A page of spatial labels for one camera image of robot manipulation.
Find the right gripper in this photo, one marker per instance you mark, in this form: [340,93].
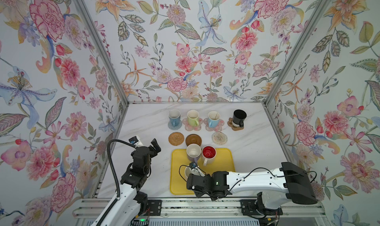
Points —
[194,184]

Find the pink flower coaster left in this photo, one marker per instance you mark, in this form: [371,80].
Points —
[189,128]

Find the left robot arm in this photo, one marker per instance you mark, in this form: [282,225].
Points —
[128,201]

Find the pink flower coaster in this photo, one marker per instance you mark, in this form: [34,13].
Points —
[189,128]
[219,128]

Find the grey round coaster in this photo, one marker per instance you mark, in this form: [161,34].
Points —
[175,124]

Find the purple mug back row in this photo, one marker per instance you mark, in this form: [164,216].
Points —
[193,152]

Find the red interior white mug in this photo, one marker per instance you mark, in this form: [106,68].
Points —
[208,155]

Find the blue mug back row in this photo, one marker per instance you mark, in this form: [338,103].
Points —
[174,114]

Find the black mug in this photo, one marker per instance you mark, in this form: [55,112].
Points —
[238,118]

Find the woven rattan round coaster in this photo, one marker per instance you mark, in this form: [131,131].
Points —
[176,138]

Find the colourful woven round coaster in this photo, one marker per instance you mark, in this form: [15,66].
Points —
[219,138]

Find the brown wooden round coaster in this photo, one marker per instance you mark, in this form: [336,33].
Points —
[193,139]

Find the blue handle mug front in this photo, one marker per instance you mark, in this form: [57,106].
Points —
[213,119]

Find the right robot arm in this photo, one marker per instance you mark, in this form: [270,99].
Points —
[273,187]

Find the green handle mug front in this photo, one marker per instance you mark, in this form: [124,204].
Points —
[193,118]

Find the pink flower coaster right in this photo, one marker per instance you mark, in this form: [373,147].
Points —
[219,128]

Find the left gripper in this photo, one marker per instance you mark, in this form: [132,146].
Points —
[151,149]

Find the pink handle mug front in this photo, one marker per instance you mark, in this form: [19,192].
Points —
[195,171]

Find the yellow tray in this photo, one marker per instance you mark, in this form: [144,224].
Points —
[223,162]

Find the cork paw print coaster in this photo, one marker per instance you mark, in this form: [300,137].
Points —
[233,127]

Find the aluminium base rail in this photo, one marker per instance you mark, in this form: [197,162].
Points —
[199,208]

